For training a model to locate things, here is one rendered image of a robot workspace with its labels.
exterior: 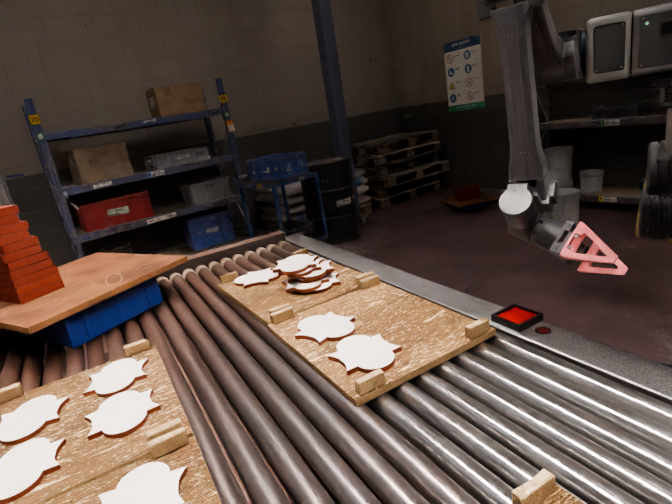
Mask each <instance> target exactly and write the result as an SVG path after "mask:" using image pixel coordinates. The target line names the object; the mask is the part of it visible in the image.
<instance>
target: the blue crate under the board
mask: <svg viewBox="0 0 672 504"><path fill-rule="evenodd" d="M158 276H159V275H157V276H155V277H153V278H150V279H148V280H146V281H144V282H142V283H140V284H138V285H135V286H133V287H131V288H129V289H127V290H125V291H123V292H120V293H118V294H116V295H114V296H112V297H110V298H108V299H105V300H103V301H101V302H99V303H97V304H95V305H93V306H90V307H88V308H86V309H84V310H82V311H80V312H77V313H75V314H73V315H71V316H69V317H67V318H65V319H62V320H60V321H58V322H56V323H54V324H52V325H50V326H47V327H45V328H43V329H41V330H39V331H37V332H35V333H32V334H25V333H21V332H18V334H19V335H20V336H24V337H28V338H32V339H37V340H41V341H45V342H49V343H53V344H58V345H62V346H66V347H70V348H77V347H79V346H81V345H83V344H85V343H86V342H88V341H90V340H92V339H94V338H96V337H98V336H100V335H102V334H103V333H105V332H107V331H109V330H111V329H113V328H115V327H117V326H118V325H120V324H122V323H124V322H126V321H128V320H130V319H132V318H134V317H135V316H137V315H139V314H141V313H143V312H145V311H147V310H149V309H151V308H152V307H154V306H156V305H158V304H160V303H162V302H163V298H162V295H161V291H160V288H159V285H158V281H157V278H156V277H158Z"/></svg>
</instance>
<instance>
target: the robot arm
mask: <svg viewBox="0 0 672 504"><path fill-rule="evenodd" d="M504 1H507V0H476V7H477V15H478V20H479V21H485V20H489V19H492V20H493V23H494V26H495V29H496V32H497V36H498V41H499V47H500V56H501V65H502V74H503V83H504V92H505V101H506V110H507V119H508V128H509V137H510V165H509V177H510V180H509V184H508V186H507V191H505V192H504V193H503V194H502V195H501V197H500V199H499V207H500V209H501V211H502V213H503V214H504V216H505V218H504V219H505V221H506V222H507V224H508V227H507V230H508V233H509V234H512V235H514V236H516V237H518V238H520V239H522V240H525V241H527V242H529V243H533V244H534V245H536V246H538V247H540V248H542V249H544V250H546V251H549V252H550V253H551V254H553V255H554V256H555V257H556V258H558V259H559V260H560V261H562V262H563V263H565V264H567V265H569V266H570V265H571V264H572V263H573V261H574V260H576V261H582V263H581V264H580V266H579V268H578V269H577V271H579V272H580V273H596V274H614V275H625V273H626V272H627V270H628V267H627V266H626V265H624V264H623V263H622V262H621V261H620V260H619V259H618V255H617V254H616V253H615V252H614V251H613V250H612V249H610V248H609V247H608V246H607V245H606V244H605V243H604V242H603V241H602V240H601V239H600V238H599V237H598V236H597V235H596V234H595V233H594V232H593V231H592V230H591V229H590V228H589V227H588V226H587V225H586V224H585V223H584V222H579V224H578V225H577V226H576V225H575V223H576V222H574V221H571V220H567V221H566V222H565V224H562V223H560V222H558V221H555V220H553V219H550V218H547V217H545V216H543V215H540V214H538V213H547V212H552V211H553V204H557V195H558V187H557V183H553V182H551V176H550V169H549V170H547V159H546V157H545V155H544V152H543V148H542V144H541V139H540V131H539V119H538V108H537V96H536V87H542V86H545V85H546V88H549V84H555V83H560V82H563V85H565V84H571V80H576V79H578V78H580V76H581V72H582V71H581V35H582V34H581V30H580V29H578V28H575V29H571V30H566V31H561V32H556V29H555V27H554V23H553V20H552V16H551V13H550V10H549V6H548V3H547V2H548V0H512V1H513V3H514V4H513V5H510V6H506V7H503V8H499V9H497V8H496V4H497V3H500V2H504ZM494 4H495V5H494ZM579 246H580V247H582V248H583V247H584V246H587V247H586V249H585V251H584V252H583V254H580V253H575V252H576V251H577V249H578V247H579ZM599 251H600V252H601V251H602V252H603V253H604V254H605V255H606V256H597V254H598V252H599ZM592 262H598V263H610V264H614V263H615V264H616V265H617V266H618V268H617V269H612V268H599V267H591V266H592V265H591V264H592Z"/></svg>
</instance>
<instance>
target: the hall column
mask: <svg viewBox="0 0 672 504"><path fill-rule="evenodd" d="M311 4H312V10H313V17H314V23H315V30H316V36H317V42H318V49H319V55H320V62H321V68H322V75H323V81H324V87H325V94H326V100H327V107H328V113H329V120H330V126H331V132H332V139H333V145H334V152H335V157H336V156H349V162H350V169H351V176H352V182H353V183H354V184H353V189H354V196H355V203H356V208H357V210H356V211H357V217H358V223H359V227H361V226H364V225H367V224H370V223H372V222H373V221H372V220H369V219H368V217H366V218H367V219H361V212H360V205H359V198H358V191H357V185H356V181H355V176H354V163H353V156H352V149H351V142H350V135H349V128H348V122H347V115H346V108H345V101H344V95H343V87H342V80H341V73H340V66H339V59H338V52H337V45H336V38H335V31H334V24H333V18H332V11H331V4H330V0H311Z"/></svg>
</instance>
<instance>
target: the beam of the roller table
mask: <svg viewBox="0 0 672 504"><path fill-rule="evenodd" d="M285 238H286V242H289V243H290V244H291V245H294V246H296V247H298V248H301V249H304V248H307V249H308V252H310V253H313V254H315V255H318V256H320V257H322V258H324V259H327V260H331V261H332V262H334V263H336V264H338V265H341V266H344V267H347V268H349V269H352V270H355V271H357V272H360V273H366V272H368V271H373V272H374V275H375V274H376V275H378V276H379V279H380V282H383V283H385V284H388V285H390V286H393V287H395V288H397V289H400V290H402V291H405V292H407V293H410V294H412V295H415V296H417V297H419V298H422V299H424V300H427V301H429V302H432V303H434V304H437V305H439V306H441V307H444V308H446V309H449V310H451V311H454V312H456V313H459V314H461V315H464V316H466V317H468V318H471V319H473V320H476V321H477V320H479V319H481V318H483V317H486V318H488V319H489V326H490V327H493V328H495V329H496V331H497V332H499V333H501V334H504V335H506V336H508V337H511V338H513V339H515V340H518V341H520V342H523V343H525V344H527V345H530V346H532V347H534V348H537V349H539V350H541V351H544V352H546V353H549V354H551V355H553V356H556V357H558V358H560V359H563V360H565V361H567V362H570V363H572V364H574V365H577V366H579V367H582V368H584V369H586V370H589V371H591V372H593V373H596V374H598V375H600V376H603V377H605V378H608V379H610V380H612V381H615V382H617V383H619V384H622V385H624V386H626V387H629V388H631V389H633V390H636V391H638V392H641V393H643V394H645V395H648V396H650V397H652V398H655V399H657V400H659V401H662V402H664V403H667V404H669V405H671V406H672V368H670V367H667V366H664V365H661V364H659V363H656V362H653V361H650V360H648V359H645V358H642V357H639V356H637V355H634V354H631V353H628V352H625V351H623V350H620V349H617V348H614V347H612V346H609V345H606V344H603V343H601V342H598V341H595V340H592V339H589V338H587V337H584V336H581V335H578V334H576V333H573V332H570V331H567V330H565V329H562V328H559V327H556V326H553V325H551V324H548V323H545V322H542V321H541V322H539V323H537V324H535V325H533V326H531V327H529V328H527V329H525V330H523V331H521V332H517V331H515V330H512V329H510V328H507V327H505V326H502V325H500V324H498V323H495V322H493V321H491V314H493V313H495V312H497V311H499V310H501V309H504V307H501V306H498V305H495V304H493V303H490V302H487V301H484V300H482V299H479V298H476V297H473V296H470V295H468V294H465V293H462V292H459V291H457V290H454V289H451V288H448V287H446V286H443V285H440V284H437V283H434V282H432V281H429V280H426V279H423V278H421V277H418V276H415V275H412V274H410V273H407V272H404V271H401V270H399V269H396V268H393V267H390V266H387V265H385V264H382V263H379V262H376V261H374V260H371V259H368V258H365V257H363V256H360V255H357V254H354V253H351V252H349V251H346V250H343V249H340V248H338V247H335V246H332V245H329V244H327V243H324V242H321V241H318V240H315V239H313V238H310V237H307V236H304V235H302V234H299V233H296V234H293V235H290V236H286V237H285ZM537 327H547V328H550V329H551V333H549V334H538V333H536V332H535V328H537Z"/></svg>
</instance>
